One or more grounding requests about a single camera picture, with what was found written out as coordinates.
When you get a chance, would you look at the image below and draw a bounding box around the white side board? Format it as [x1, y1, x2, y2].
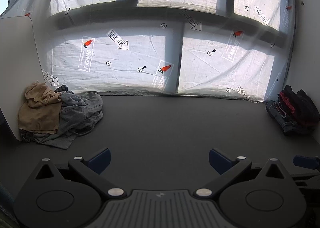
[0, 16, 43, 141]

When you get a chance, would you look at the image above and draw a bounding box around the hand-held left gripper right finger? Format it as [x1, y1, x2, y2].
[194, 148, 287, 197]

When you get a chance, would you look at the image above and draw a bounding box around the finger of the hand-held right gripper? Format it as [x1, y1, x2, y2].
[290, 173, 320, 193]
[293, 156, 320, 169]

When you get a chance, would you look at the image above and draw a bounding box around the dark striped cloth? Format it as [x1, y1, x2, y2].
[54, 84, 70, 94]

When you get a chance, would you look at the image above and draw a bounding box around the grey hoodie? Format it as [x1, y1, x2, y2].
[32, 92, 104, 150]

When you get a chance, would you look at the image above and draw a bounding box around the white printed backdrop sheet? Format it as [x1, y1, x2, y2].
[5, 0, 298, 102]

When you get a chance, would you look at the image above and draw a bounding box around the beige long-sleeve garment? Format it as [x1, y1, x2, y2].
[18, 81, 63, 134]

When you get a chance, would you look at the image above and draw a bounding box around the red and black garment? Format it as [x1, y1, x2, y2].
[279, 93, 296, 117]

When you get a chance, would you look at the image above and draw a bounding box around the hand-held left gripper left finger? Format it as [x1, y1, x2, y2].
[34, 148, 127, 197]

